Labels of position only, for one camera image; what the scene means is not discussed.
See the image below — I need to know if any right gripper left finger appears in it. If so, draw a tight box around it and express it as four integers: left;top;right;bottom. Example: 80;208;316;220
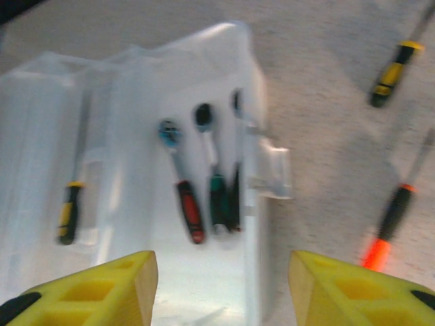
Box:
0;250;159;326

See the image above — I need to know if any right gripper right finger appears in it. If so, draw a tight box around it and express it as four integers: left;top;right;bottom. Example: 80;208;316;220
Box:
288;250;435;326

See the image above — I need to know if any yellow black handled screwdriver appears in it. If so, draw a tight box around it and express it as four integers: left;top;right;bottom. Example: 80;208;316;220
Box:
56;91;92;246
369;0;435;109

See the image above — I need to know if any orange black handled screwdriver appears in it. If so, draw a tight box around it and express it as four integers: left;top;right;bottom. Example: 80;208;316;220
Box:
359;128;435;272

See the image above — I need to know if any red handled ratchet wrench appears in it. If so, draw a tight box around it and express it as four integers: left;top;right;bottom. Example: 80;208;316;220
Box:
158;118;208;245

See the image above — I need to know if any black handled ratchet wrench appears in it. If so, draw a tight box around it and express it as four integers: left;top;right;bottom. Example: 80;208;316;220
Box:
230;88;245;234

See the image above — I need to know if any green handled ratchet wrench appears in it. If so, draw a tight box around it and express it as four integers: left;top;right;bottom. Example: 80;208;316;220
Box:
193;103;235;235

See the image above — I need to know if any clear plastic tool box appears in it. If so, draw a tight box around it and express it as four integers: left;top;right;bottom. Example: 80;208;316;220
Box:
0;22;293;326

